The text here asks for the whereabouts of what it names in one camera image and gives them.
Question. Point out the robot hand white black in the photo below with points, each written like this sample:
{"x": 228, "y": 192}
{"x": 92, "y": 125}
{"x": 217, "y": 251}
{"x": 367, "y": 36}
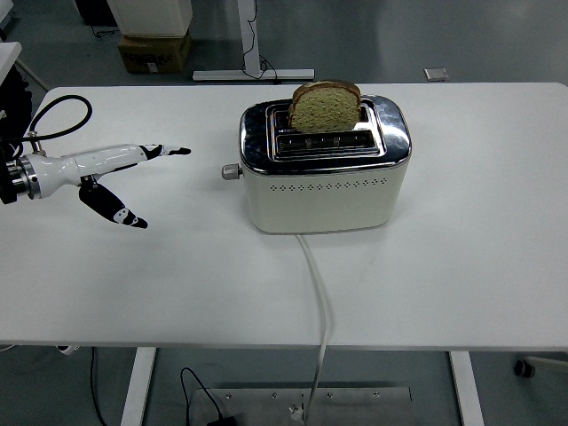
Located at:
{"x": 102, "y": 160}

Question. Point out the grey toaster lever knob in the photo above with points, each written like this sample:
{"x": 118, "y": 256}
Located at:
{"x": 230, "y": 171}

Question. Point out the cream and chrome toaster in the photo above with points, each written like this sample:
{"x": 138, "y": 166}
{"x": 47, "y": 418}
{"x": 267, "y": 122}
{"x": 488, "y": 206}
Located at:
{"x": 319, "y": 204}

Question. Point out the black equipment beside table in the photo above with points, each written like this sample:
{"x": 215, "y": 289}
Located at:
{"x": 15, "y": 102}

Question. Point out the brown cardboard box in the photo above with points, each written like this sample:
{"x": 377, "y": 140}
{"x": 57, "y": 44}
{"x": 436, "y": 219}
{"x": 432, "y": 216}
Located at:
{"x": 153, "y": 53}

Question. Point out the white side table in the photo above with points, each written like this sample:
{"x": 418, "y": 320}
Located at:
{"x": 8, "y": 57}

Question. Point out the black case on floor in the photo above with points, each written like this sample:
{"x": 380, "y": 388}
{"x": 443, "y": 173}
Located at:
{"x": 95, "y": 13}

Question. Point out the white cabinet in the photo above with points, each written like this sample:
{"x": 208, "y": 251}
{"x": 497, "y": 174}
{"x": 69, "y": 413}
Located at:
{"x": 151, "y": 15}

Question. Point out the white desk leg with foot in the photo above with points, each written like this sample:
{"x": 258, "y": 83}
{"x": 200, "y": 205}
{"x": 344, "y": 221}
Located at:
{"x": 248, "y": 73}

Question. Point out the brown bread slice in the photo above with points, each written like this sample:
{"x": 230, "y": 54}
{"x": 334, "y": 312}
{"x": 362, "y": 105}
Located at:
{"x": 324, "y": 111}

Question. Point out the white table leg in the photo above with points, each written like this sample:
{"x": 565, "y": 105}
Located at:
{"x": 466, "y": 390}
{"x": 137, "y": 386}

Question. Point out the grey floor outlet plate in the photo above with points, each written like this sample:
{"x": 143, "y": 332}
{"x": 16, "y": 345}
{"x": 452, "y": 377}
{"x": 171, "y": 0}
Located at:
{"x": 436, "y": 74}

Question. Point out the grey metal plate with screws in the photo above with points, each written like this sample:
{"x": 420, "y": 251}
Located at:
{"x": 355, "y": 408}

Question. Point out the chair base with black caster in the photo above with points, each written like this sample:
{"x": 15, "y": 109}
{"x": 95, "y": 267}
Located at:
{"x": 524, "y": 368}

